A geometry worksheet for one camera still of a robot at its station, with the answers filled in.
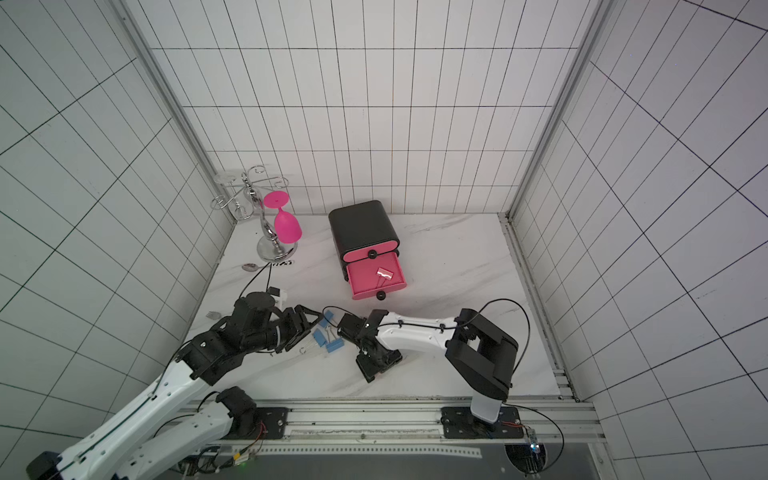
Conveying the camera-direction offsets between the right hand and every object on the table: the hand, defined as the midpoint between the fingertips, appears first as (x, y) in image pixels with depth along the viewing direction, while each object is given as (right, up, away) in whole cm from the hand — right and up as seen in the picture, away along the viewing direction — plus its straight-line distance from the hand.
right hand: (371, 374), depth 81 cm
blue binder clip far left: (-16, +8, +6) cm, 19 cm away
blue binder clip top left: (-11, +18, -12) cm, 24 cm away
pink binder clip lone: (+4, +26, +12) cm, 29 cm away
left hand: (-14, +15, -8) cm, 22 cm away
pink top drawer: (-2, +34, +8) cm, 35 cm away
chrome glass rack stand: (-42, +34, +32) cm, 63 cm away
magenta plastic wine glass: (-27, +41, +11) cm, 51 cm away
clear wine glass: (-47, +48, +20) cm, 70 cm away
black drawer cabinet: (-5, +42, +18) cm, 46 cm away
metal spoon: (-44, +28, +22) cm, 56 cm away
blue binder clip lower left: (-11, +6, +5) cm, 14 cm away
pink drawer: (-1, +26, +10) cm, 28 cm away
